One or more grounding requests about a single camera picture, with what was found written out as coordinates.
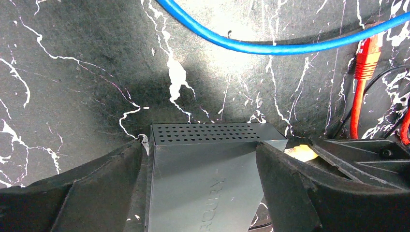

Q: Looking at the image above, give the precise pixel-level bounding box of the blue ethernet cable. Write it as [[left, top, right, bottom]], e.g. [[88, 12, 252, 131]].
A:
[[155, 0, 410, 56]]

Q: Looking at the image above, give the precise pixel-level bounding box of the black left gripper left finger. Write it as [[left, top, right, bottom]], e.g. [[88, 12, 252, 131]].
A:
[[0, 141, 143, 232]]

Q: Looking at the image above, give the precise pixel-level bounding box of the thin black power cable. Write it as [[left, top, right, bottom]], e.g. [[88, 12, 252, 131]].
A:
[[331, 65, 410, 138]]

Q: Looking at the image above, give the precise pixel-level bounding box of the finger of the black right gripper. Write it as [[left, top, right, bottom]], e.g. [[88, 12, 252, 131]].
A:
[[309, 138, 410, 190]]

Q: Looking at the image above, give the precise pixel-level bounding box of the red ethernet cable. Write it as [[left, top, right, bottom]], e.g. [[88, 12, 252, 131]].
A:
[[350, 33, 383, 140]]

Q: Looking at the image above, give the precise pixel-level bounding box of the yellow ethernet cable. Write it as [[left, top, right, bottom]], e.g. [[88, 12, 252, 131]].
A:
[[284, 145, 319, 163]]

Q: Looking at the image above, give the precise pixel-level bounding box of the black network switch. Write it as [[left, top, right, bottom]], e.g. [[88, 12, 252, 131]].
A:
[[145, 123, 287, 232]]

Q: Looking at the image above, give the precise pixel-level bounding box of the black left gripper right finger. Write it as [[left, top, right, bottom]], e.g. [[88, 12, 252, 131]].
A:
[[256, 142, 410, 232]]

